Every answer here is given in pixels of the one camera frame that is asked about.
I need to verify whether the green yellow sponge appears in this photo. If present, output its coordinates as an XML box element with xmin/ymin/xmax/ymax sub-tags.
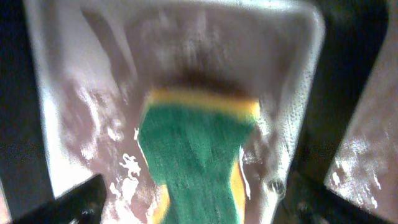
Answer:
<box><xmin>138</xmin><ymin>88</ymin><xmax>260</xmax><ymax>223</ymax></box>

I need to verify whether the metal wash tray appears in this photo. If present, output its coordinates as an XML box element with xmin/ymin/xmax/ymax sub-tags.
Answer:
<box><xmin>24</xmin><ymin>0</ymin><xmax>325</xmax><ymax>223</ymax></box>

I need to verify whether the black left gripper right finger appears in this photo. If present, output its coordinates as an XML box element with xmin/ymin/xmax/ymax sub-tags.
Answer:
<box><xmin>273</xmin><ymin>172</ymin><xmax>389</xmax><ymax>224</ymax></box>

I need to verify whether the dark brown serving tray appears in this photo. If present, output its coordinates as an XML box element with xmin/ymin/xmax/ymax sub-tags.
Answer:
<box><xmin>273</xmin><ymin>0</ymin><xmax>398</xmax><ymax>224</ymax></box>

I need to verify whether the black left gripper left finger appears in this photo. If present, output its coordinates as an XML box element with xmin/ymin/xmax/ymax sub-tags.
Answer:
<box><xmin>12</xmin><ymin>174</ymin><xmax>107</xmax><ymax>224</ymax></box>

